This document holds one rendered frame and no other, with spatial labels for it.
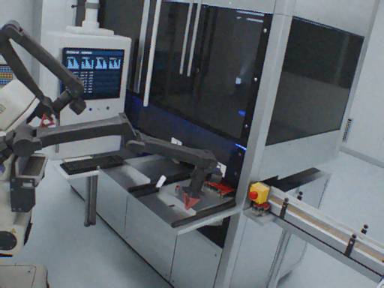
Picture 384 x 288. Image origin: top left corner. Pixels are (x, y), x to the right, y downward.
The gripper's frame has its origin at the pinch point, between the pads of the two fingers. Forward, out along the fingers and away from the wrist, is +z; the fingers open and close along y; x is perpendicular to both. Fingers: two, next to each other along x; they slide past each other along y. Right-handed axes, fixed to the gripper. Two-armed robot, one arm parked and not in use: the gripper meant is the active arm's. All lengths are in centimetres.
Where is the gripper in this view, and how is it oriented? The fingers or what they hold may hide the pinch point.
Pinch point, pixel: (186, 208)
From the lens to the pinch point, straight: 162.4
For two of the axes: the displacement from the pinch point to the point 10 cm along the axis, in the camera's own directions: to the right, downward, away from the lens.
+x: -6.8, -3.6, 6.4
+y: 6.4, 1.5, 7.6
